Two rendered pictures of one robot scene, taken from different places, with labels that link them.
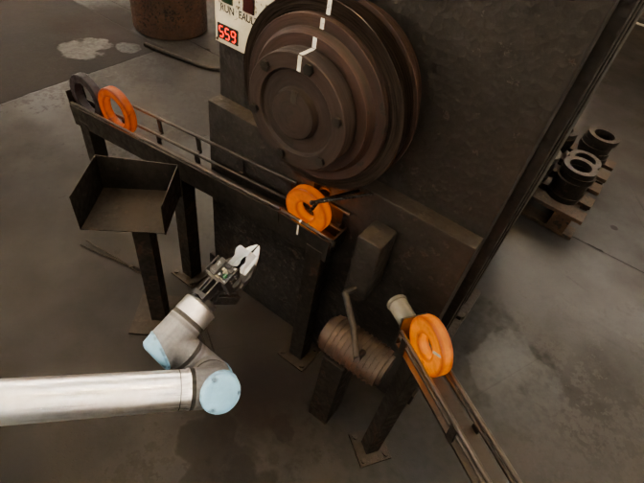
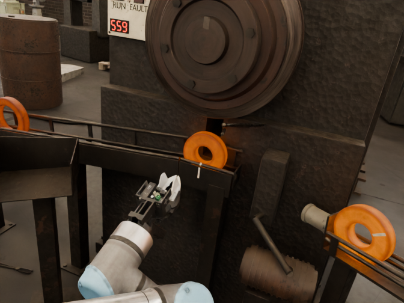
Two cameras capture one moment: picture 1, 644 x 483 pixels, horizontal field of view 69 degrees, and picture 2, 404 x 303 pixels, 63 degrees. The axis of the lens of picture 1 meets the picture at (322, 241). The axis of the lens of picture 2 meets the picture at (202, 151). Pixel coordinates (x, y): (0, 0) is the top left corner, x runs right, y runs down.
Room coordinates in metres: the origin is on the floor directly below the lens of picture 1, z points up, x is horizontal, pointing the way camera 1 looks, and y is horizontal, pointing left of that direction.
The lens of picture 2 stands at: (0.04, 0.24, 1.20)
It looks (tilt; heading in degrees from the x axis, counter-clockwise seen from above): 24 degrees down; 350
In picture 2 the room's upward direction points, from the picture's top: 7 degrees clockwise
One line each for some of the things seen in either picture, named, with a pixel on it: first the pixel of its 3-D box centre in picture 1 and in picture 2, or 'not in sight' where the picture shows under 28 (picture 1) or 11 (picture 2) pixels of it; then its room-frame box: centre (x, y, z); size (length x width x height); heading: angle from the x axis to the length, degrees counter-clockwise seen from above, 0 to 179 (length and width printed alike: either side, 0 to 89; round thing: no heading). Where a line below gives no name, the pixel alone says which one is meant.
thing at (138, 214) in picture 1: (143, 257); (41, 238); (1.04, 0.62, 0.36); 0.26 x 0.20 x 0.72; 97
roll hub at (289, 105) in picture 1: (299, 111); (208, 40); (0.96, 0.11, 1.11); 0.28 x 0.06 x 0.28; 62
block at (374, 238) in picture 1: (370, 261); (269, 186); (0.94, -0.15, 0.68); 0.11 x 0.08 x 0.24; 152
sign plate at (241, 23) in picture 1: (250, 23); (140, 12); (1.30, 0.31, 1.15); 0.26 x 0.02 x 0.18; 62
